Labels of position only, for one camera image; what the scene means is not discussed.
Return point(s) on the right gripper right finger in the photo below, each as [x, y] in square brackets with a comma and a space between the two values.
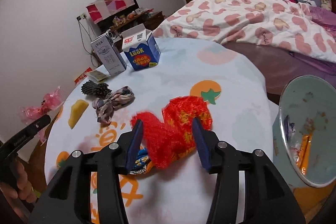
[268, 198]

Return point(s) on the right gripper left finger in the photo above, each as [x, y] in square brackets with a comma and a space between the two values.
[67, 198]

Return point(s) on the orange white snack wrapper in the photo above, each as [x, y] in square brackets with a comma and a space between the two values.
[304, 153]

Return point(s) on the pink plastic bag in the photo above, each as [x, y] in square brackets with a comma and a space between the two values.
[39, 115]

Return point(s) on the yellow sponge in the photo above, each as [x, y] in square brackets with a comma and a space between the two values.
[77, 109]

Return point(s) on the blue snack wrapper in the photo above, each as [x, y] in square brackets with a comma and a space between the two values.
[143, 163]

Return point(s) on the plaid rag cloth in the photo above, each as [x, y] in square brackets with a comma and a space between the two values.
[113, 101]

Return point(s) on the black scouring pad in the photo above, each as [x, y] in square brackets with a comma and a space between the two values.
[91, 88]

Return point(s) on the red foil gift bag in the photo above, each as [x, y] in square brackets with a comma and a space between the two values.
[172, 138]

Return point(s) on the purple plastic bag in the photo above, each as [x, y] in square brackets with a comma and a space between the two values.
[289, 128]

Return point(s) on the light blue trash bin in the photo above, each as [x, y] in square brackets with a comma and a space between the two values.
[309, 101]

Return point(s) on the person's left hand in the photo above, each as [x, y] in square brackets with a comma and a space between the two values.
[24, 189]

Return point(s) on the white fruit print tablecloth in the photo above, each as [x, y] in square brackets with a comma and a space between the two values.
[189, 69]

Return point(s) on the small flat packet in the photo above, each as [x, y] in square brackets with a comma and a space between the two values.
[97, 76]

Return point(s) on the purple bed cover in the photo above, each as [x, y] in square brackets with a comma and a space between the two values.
[280, 66]

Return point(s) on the tall white milk carton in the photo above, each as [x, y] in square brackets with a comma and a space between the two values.
[108, 54]

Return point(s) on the blue Look milk carton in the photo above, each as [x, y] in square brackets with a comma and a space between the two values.
[140, 47]

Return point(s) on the television with patchwork cover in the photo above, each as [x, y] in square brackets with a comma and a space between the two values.
[103, 12]

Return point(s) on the heart print white quilt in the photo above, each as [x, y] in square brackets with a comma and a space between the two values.
[277, 23]

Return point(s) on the wooden tv cabinet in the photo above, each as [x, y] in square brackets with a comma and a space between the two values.
[150, 20]

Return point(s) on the floral pillow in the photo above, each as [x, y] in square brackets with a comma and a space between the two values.
[326, 4]

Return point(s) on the wall power socket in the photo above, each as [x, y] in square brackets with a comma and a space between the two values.
[82, 16]

